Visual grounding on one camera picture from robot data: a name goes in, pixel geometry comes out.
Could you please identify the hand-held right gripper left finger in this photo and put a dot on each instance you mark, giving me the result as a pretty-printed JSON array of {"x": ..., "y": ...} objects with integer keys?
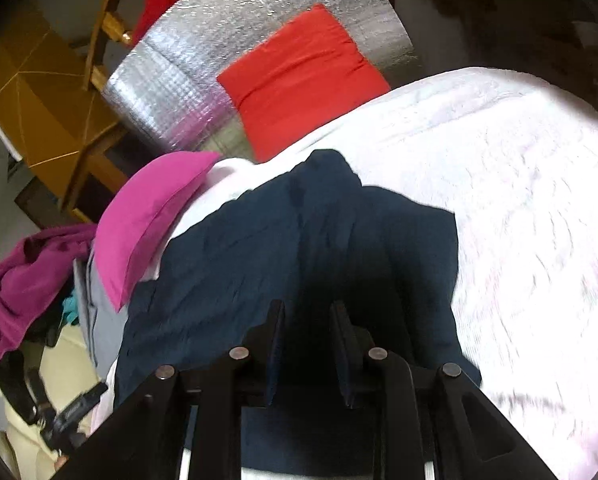
[{"x": 276, "y": 350}]

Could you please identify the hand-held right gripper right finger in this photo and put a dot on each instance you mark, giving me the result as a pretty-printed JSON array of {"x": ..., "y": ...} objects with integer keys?
[{"x": 341, "y": 355}]

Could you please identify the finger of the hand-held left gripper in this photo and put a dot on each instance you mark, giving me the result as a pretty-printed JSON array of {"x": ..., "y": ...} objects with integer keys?
[{"x": 91, "y": 397}]

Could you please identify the navy puffer jacket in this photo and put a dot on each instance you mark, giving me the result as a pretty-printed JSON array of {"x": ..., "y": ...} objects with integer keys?
[{"x": 259, "y": 250}]

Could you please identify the cream leather sofa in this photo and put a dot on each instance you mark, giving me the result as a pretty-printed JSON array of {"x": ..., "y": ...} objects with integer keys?
[{"x": 66, "y": 365}]

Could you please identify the black garment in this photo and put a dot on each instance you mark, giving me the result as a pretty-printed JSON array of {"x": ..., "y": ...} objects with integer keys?
[{"x": 19, "y": 385}]

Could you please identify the grey garment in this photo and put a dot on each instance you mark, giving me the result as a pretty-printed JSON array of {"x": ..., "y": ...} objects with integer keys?
[{"x": 101, "y": 320}]

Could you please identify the teal cloth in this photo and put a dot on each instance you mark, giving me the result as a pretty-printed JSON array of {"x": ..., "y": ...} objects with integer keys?
[{"x": 70, "y": 309}]

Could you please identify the magenta fleece garment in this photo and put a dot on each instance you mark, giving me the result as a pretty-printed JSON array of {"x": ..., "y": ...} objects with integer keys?
[{"x": 24, "y": 285}]

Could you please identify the magenta pillow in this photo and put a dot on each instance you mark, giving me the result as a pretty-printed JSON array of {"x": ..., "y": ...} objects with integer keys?
[{"x": 149, "y": 215}]

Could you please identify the white fluffy blanket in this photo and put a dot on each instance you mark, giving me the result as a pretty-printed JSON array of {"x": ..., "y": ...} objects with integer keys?
[{"x": 529, "y": 210}]

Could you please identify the red pillow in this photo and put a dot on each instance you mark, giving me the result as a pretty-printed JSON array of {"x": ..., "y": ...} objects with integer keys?
[{"x": 299, "y": 75}]

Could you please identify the silver foil covered box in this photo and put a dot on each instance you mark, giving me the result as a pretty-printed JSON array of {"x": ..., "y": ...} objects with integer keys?
[{"x": 189, "y": 70}]

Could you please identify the yellow column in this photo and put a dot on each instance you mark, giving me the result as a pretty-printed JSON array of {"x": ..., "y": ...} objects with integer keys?
[{"x": 44, "y": 95}]

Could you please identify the wooden stair railing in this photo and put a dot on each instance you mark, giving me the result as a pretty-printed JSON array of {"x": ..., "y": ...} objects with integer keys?
[{"x": 111, "y": 30}]

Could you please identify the wooden stair base frame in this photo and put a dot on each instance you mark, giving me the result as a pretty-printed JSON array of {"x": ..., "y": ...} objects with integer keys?
[{"x": 99, "y": 170}]

